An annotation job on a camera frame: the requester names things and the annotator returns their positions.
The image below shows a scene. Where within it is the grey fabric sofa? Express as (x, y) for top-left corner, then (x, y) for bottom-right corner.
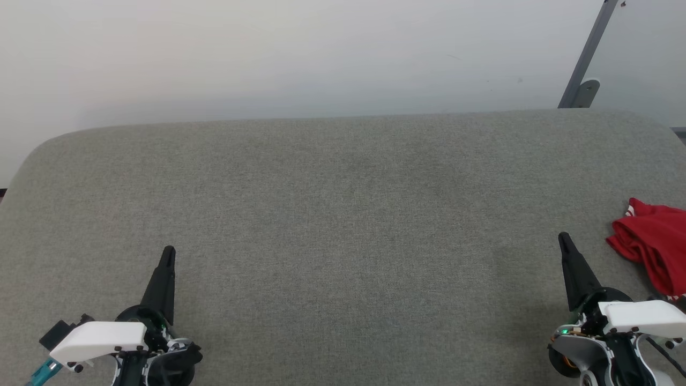
(0, 109), (686, 386)

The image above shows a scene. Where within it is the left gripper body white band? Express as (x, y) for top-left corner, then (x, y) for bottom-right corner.
(39, 306), (177, 373)

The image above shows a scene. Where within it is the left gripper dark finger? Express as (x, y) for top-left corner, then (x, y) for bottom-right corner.
(140, 246), (176, 326)

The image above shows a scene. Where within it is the grey slanted metal post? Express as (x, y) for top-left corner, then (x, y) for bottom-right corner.
(557, 0), (620, 109)

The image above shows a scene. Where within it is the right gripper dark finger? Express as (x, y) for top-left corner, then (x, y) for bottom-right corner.
(558, 232), (603, 311)

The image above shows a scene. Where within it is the grey metal bracket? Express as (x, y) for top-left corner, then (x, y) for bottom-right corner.
(573, 79), (601, 109)

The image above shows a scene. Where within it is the teal plug cable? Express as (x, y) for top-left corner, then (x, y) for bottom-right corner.
(27, 358), (62, 386)

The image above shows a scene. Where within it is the red and white garment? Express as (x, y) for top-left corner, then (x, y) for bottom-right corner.
(606, 197), (686, 301)

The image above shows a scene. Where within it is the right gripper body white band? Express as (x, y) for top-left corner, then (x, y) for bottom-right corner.
(572, 288), (686, 337)

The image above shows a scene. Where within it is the thin black cable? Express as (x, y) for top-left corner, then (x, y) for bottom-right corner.
(646, 337), (686, 376)

